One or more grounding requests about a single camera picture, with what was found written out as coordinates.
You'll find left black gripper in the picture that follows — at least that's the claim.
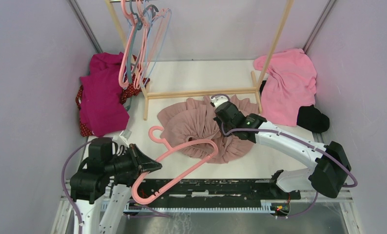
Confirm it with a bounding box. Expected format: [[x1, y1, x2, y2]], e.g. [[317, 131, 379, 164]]
[[105, 142, 162, 177]]

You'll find pink plastic hanger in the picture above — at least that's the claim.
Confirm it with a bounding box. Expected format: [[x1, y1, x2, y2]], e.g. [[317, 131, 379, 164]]
[[131, 126, 219, 205]]

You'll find dusty pink skirt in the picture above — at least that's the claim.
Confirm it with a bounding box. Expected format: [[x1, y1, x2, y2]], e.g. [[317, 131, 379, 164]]
[[157, 96, 253, 164]]

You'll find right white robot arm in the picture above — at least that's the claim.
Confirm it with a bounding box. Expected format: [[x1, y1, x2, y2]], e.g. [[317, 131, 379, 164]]
[[211, 96, 358, 199]]

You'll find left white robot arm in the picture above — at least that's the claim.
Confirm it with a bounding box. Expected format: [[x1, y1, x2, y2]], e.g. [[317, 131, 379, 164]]
[[65, 137, 162, 234]]

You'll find grey teal hanger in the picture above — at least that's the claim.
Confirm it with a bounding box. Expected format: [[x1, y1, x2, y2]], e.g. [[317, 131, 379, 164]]
[[125, 0, 159, 84]]

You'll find magenta garment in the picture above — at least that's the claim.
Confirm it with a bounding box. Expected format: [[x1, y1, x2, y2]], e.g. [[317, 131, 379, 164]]
[[79, 52, 132, 138]]

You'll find pink towel garment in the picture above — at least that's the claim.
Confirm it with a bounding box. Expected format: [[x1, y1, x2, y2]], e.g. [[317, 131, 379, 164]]
[[261, 48, 317, 127]]

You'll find red polka dot garment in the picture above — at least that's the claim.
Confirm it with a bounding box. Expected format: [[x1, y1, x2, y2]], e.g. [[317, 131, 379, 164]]
[[76, 55, 151, 137]]

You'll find black cloth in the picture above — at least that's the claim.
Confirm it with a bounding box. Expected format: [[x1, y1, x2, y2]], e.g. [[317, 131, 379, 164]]
[[296, 105, 330, 134]]

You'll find wooden clothes rack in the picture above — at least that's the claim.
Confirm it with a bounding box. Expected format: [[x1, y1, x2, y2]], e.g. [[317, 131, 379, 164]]
[[105, 0, 294, 120]]

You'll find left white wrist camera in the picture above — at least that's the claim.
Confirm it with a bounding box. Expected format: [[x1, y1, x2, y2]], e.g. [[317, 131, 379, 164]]
[[117, 129, 132, 145]]

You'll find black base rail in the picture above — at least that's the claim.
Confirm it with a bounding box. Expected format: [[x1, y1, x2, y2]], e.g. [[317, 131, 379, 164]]
[[148, 179, 301, 209]]

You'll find white slotted cable duct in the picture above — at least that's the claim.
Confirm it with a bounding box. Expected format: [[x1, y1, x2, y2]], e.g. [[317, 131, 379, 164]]
[[101, 201, 275, 214]]

